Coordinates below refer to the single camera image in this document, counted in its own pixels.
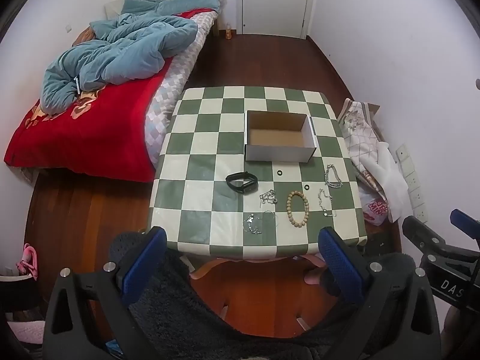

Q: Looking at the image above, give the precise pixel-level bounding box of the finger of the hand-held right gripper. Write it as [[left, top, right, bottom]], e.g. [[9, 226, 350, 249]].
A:
[[402, 215, 452, 257], [450, 208, 480, 250]]

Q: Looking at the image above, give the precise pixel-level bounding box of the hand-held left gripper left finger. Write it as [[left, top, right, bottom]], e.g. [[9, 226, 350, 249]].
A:
[[43, 227, 168, 360]]

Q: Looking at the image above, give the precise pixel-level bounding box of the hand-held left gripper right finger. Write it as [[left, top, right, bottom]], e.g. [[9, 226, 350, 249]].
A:
[[318, 226, 442, 360]]

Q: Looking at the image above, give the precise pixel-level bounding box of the thin silver pendant necklace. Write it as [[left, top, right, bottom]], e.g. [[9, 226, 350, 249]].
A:
[[317, 188, 337, 218]]

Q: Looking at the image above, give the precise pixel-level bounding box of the wooden bead bracelet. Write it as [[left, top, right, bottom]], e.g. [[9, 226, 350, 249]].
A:
[[286, 190, 311, 228]]

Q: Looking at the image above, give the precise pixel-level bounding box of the silver chain bracelet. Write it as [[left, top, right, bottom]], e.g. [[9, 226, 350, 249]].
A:
[[324, 164, 344, 189]]

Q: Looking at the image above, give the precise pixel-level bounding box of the silver jewelry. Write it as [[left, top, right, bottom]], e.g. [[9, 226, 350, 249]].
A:
[[242, 210, 282, 235]]

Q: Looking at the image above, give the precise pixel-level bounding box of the black wristband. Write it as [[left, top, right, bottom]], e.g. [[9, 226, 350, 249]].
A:
[[226, 172, 253, 192]]

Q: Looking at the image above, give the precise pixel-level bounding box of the cardboard box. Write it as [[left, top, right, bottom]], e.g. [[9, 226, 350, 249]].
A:
[[244, 110, 317, 163]]

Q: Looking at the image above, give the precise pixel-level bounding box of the red print plastic bag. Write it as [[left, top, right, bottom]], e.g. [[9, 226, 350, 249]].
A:
[[358, 190, 391, 226]]

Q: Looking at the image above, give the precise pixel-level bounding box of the white power strip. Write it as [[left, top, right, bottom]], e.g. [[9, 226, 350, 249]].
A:
[[395, 143, 429, 223]]

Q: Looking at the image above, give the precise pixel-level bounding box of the white plastic bag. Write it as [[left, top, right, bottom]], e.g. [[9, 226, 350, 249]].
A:
[[359, 140, 410, 223]]

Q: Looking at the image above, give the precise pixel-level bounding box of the green white checkered tablecloth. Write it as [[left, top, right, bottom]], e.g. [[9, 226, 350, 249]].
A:
[[148, 86, 368, 262]]

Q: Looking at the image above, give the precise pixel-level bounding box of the pink slipper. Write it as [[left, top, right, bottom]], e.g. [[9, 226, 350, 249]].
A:
[[16, 242, 38, 281]]

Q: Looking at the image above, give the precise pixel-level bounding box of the patterned cloth bag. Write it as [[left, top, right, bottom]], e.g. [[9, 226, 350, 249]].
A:
[[336, 98, 391, 197]]

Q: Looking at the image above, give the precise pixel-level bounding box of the black bin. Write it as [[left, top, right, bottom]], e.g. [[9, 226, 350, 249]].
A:
[[0, 273, 46, 314]]

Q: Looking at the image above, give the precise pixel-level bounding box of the pink cloth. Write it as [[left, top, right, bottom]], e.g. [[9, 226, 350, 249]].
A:
[[7, 320, 46, 346]]

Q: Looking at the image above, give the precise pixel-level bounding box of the bed with red blanket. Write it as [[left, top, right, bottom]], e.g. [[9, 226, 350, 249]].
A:
[[3, 55, 178, 183]]

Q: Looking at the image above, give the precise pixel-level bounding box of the pale checkered bed sheet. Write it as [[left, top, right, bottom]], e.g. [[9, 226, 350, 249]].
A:
[[144, 10, 219, 166]]

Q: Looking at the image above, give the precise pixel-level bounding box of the blue duvet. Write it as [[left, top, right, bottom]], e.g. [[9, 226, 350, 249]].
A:
[[40, 0, 221, 115]]

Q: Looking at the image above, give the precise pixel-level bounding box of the white door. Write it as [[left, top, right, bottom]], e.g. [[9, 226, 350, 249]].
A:
[[239, 0, 315, 39]]

